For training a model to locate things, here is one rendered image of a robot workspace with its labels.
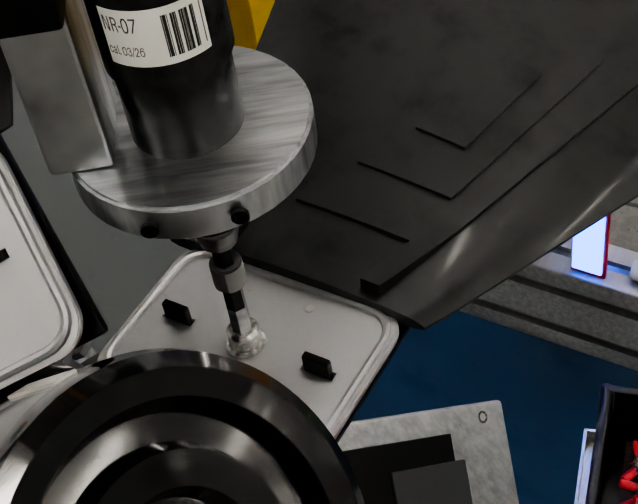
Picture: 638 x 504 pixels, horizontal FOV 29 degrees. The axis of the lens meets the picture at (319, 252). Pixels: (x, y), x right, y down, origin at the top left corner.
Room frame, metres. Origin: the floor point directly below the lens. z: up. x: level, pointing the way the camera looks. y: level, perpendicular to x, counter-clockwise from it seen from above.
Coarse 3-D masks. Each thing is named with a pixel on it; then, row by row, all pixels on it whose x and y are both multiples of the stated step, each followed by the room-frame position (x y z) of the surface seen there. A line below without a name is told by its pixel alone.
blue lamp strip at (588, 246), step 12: (588, 228) 0.54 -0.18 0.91; (600, 228) 0.53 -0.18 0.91; (576, 240) 0.54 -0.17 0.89; (588, 240) 0.54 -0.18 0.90; (600, 240) 0.53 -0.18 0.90; (576, 252) 0.54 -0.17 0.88; (588, 252) 0.54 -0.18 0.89; (600, 252) 0.53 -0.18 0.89; (576, 264) 0.54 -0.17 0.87; (588, 264) 0.54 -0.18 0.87; (600, 264) 0.53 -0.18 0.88
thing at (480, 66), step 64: (320, 0) 0.43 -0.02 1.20; (384, 0) 0.42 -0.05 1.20; (448, 0) 0.42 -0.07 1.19; (512, 0) 0.42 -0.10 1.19; (576, 0) 0.42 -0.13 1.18; (320, 64) 0.39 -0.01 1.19; (384, 64) 0.38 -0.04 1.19; (448, 64) 0.38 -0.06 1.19; (512, 64) 0.38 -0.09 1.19; (576, 64) 0.38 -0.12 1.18; (320, 128) 0.35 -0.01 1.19; (384, 128) 0.35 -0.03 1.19; (448, 128) 0.34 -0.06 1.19; (512, 128) 0.34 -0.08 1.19; (576, 128) 0.34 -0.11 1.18; (320, 192) 0.32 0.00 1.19; (384, 192) 0.32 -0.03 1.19; (448, 192) 0.31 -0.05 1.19; (512, 192) 0.31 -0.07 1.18; (576, 192) 0.31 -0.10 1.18; (256, 256) 0.30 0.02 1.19; (320, 256) 0.29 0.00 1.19; (384, 256) 0.29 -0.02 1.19; (448, 256) 0.28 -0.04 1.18; (512, 256) 0.28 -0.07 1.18
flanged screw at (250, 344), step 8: (256, 320) 0.27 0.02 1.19; (256, 328) 0.26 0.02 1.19; (232, 336) 0.26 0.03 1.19; (240, 336) 0.26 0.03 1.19; (248, 336) 0.26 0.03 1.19; (256, 336) 0.26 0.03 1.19; (264, 336) 0.26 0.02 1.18; (232, 344) 0.26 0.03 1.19; (240, 344) 0.26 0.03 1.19; (248, 344) 0.26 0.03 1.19; (256, 344) 0.26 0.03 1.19; (264, 344) 0.26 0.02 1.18; (232, 352) 0.26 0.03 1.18; (240, 352) 0.26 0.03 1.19; (248, 352) 0.26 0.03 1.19; (256, 352) 0.26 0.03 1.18
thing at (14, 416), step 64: (64, 384) 0.19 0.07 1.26; (128, 384) 0.19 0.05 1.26; (192, 384) 0.20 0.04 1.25; (256, 384) 0.20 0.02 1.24; (0, 448) 0.18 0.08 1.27; (64, 448) 0.18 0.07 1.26; (128, 448) 0.18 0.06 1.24; (192, 448) 0.18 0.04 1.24; (256, 448) 0.19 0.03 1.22; (320, 448) 0.19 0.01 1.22
